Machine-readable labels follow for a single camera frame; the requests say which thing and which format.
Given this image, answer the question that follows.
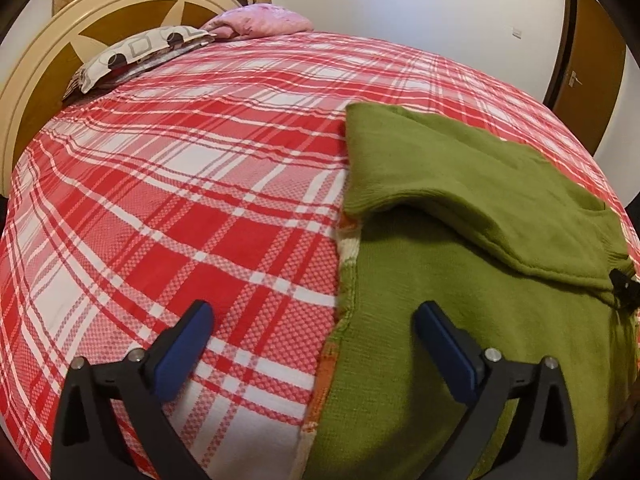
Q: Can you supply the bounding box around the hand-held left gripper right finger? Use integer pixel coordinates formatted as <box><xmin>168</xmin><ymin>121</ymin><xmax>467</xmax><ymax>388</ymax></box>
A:
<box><xmin>413</xmin><ymin>301</ymin><xmax>588</xmax><ymax>480</ymax></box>

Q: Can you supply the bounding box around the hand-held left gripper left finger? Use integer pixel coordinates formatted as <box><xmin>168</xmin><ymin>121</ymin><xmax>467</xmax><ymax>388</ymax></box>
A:
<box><xmin>50</xmin><ymin>300</ymin><xmax>216</xmax><ymax>480</ymax></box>

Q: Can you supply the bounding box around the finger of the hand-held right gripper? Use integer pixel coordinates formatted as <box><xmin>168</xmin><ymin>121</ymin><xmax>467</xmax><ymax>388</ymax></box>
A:
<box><xmin>609</xmin><ymin>269</ymin><xmax>640</xmax><ymax>311</ymax></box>

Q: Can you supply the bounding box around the green striped knit sweater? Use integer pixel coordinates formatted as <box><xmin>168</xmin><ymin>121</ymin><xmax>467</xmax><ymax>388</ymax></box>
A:
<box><xmin>300</xmin><ymin>102</ymin><xmax>640</xmax><ymax>480</ymax></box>

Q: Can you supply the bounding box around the red plaid bed sheet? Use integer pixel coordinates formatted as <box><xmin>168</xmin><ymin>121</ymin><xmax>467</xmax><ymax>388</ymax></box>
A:
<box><xmin>0</xmin><ymin>30</ymin><xmax>628</xmax><ymax>480</ymax></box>

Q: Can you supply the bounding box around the brown wooden door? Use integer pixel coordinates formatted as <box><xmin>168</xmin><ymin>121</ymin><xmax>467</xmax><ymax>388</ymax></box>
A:
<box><xmin>544</xmin><ymin>0</ymin><xmax>629</xmax><ymax>157</ymax></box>

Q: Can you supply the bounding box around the grey patterned pillow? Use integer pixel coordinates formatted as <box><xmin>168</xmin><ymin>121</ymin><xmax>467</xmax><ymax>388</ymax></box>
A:
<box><xmin>62</xmin><ymin>25</ymin><xmax>218</xmax><ymax>106</ymax></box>

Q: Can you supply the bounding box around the pink floral pillow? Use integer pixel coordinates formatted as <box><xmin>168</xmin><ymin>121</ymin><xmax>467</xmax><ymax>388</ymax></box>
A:
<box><xmin>200</xmin><ymin>3</ymin><xmax>315</xmax><ymax>41</ymax></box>

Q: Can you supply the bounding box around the cream wooden headboard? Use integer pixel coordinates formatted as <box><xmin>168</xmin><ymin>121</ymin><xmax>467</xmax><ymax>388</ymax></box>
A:
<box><xmin>0</xmin><ymin>0</ymin><xmax>246</xmax><ymax>196</ymax></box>

